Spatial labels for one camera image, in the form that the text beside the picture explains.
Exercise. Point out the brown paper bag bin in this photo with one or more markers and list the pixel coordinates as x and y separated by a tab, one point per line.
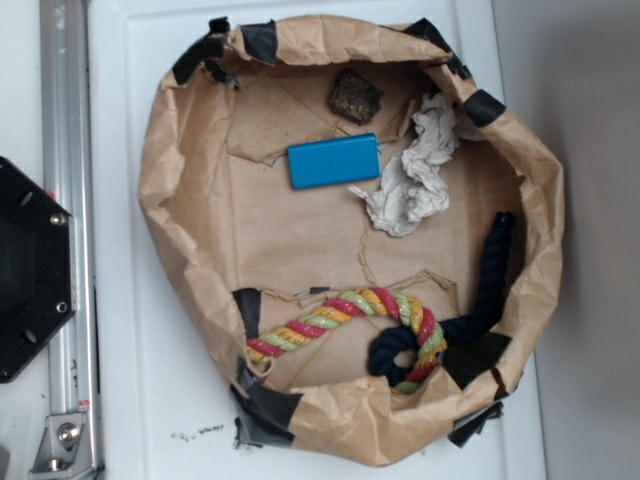
331	335

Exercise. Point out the blue rectangular block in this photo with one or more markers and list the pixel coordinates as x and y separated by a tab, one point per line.
334	161

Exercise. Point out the crumpled white paper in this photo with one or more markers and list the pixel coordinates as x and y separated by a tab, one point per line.
411	188

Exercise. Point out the aluminium rail frame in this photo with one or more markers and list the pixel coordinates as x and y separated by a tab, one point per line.
73	351

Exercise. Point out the dark brown rough block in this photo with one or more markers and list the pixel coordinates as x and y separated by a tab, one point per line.
354	97

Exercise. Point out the metal corner bracket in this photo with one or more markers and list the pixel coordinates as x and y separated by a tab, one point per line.
64	451

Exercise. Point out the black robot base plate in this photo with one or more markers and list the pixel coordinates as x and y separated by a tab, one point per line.
36	276

